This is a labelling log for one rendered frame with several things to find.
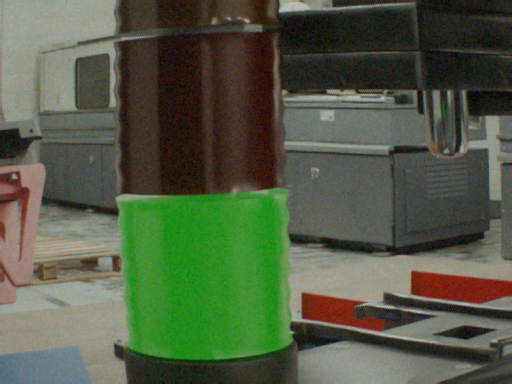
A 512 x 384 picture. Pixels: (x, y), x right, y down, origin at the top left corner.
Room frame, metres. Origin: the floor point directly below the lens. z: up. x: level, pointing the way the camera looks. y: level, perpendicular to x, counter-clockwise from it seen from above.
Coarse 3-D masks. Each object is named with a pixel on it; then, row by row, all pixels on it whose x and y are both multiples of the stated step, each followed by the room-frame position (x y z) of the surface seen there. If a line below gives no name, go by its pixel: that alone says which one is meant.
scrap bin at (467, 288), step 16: (416, 272) 0.91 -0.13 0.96; (432, 272) 0.90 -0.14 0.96; (416, 288) 0.91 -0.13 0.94; (432, 288) 0.90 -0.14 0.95; (448, 288) 0.88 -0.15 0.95; (464, 288) 0.87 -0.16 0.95; (480, 288) 0.85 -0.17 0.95; (496, 288) 0.84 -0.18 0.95; (304, 304) 0.85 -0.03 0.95; (320, 304) 0.83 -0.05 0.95; (336, 304) 0.82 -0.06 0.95; (352, 304) 0.80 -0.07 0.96; (320, 320) 0.83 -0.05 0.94; (336, 320) 0.82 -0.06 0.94; (352, 320) 0.80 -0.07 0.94; (368, 320) 0.79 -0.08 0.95
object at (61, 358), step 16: (16, 352) 0.69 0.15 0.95; (32, 352) 0.69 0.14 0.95; (48, 352) 0.70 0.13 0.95; (64, 352) 0.71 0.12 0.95; (80, 352) 0.72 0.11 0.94; (0, 368) 0.67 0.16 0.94; (16, 368) 0.68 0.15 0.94; (32, 368) 0.69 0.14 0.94; (48, 368) 0.69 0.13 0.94; (64, 368) 0.70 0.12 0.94; (80, 368) 0.71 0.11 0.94
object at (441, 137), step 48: (336, 0) 0.52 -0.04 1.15; (384, 0) 0.50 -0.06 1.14; (432, 0) 0.48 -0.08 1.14; (480, 0) 0.50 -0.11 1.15; (288, 48) 0.51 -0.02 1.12; (336, 48) 0.49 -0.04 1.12; (384, 48) 0.46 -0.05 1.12; (432, 48) 0.45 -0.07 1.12; (480, 48) 0.47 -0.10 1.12; (432, 96) 0.47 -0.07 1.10; (480, 96) 0.51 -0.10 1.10; (432, 144) 0.47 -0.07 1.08
